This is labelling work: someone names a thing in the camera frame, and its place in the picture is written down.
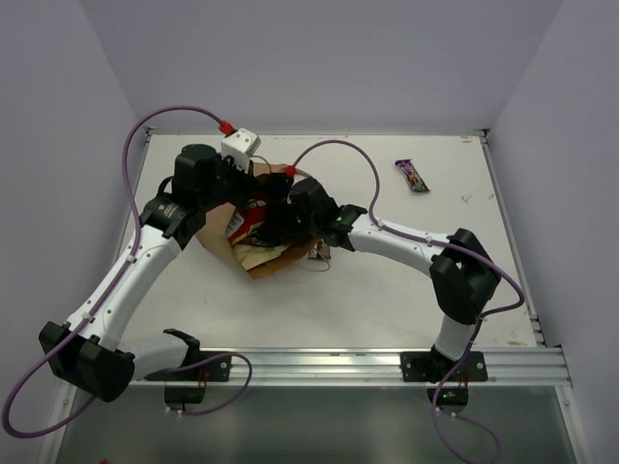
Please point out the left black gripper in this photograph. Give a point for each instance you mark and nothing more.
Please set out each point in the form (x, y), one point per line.
(264, 188)

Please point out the purple candy packet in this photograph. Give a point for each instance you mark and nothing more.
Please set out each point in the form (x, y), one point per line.
(413, 178)

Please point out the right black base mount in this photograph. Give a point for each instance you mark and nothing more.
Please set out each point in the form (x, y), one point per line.
(435, 377)

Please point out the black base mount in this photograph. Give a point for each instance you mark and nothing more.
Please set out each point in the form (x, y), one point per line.
(187, 389)
(435, 377)

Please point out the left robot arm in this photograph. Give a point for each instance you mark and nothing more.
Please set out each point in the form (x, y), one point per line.
(86, 350)

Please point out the brown M&M's packet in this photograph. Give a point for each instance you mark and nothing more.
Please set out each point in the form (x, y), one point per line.
(320, 251)

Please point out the red snack packet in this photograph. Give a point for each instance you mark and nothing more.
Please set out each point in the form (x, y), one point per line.
(245, 220)

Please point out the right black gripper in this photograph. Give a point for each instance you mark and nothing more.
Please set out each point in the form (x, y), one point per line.
(280, 207)

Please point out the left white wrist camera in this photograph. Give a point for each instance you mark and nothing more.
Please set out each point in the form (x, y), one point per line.
(238, 146)

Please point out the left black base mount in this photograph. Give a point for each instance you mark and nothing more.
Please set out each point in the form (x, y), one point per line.
(187, 389)

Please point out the brown paper bag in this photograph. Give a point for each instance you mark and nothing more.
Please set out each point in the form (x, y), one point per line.
(272, 187)

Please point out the cream snack packet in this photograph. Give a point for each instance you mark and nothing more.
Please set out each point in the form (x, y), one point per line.
(250, 257)

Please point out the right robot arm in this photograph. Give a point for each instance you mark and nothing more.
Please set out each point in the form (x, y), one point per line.
(457, 265)

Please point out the aluminium mounting rail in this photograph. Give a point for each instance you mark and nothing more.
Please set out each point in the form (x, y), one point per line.
(338, 367)

